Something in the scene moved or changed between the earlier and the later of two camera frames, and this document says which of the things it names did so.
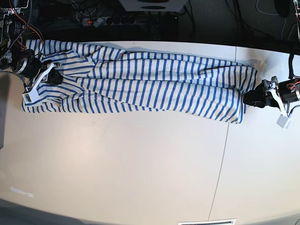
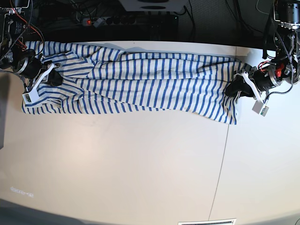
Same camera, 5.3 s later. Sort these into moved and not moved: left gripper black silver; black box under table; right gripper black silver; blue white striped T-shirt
Moved: right gripper black silver
Not moved: black box under table; blue white striped T-shirt; left gripper black silver
